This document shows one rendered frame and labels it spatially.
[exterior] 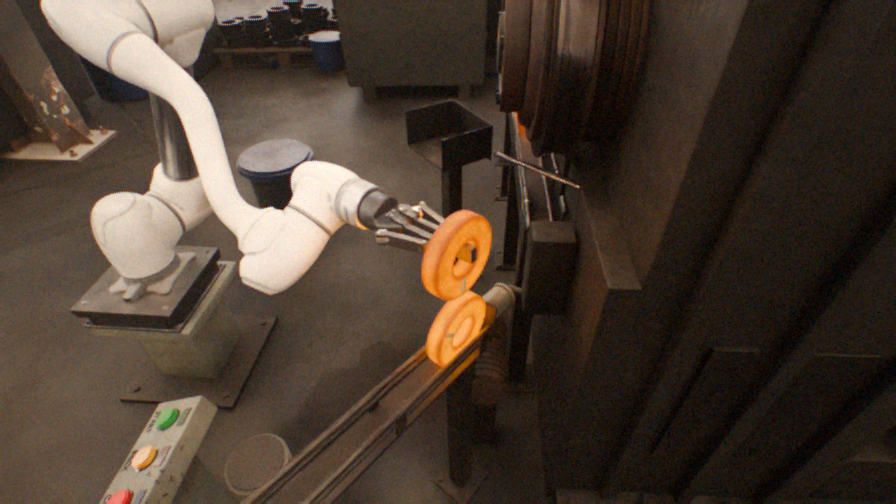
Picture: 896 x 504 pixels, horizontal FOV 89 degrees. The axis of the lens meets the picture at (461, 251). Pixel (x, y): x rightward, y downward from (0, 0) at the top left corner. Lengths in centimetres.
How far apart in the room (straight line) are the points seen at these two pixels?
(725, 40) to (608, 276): 39
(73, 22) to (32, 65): 254
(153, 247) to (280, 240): 72
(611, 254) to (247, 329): 149
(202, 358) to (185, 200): 54
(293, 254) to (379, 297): 111
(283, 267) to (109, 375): 131
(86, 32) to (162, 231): 61
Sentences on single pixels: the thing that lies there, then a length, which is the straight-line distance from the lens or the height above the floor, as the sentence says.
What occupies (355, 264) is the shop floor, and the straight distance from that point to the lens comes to 215.
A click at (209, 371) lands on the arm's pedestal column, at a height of 6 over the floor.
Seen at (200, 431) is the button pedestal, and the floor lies 59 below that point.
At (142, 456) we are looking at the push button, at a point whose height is 61.
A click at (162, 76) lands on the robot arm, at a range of 110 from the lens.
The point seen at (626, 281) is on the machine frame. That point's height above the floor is 87.
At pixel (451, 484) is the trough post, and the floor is 1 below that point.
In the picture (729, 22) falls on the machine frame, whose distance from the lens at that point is 64.
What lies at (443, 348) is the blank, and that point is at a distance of 87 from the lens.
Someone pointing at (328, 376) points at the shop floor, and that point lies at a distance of 177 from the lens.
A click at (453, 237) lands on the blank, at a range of 71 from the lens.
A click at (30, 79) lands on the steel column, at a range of 369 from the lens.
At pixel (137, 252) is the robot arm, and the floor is 58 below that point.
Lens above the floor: 142
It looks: 41 degrees down
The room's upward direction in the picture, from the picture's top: straight up
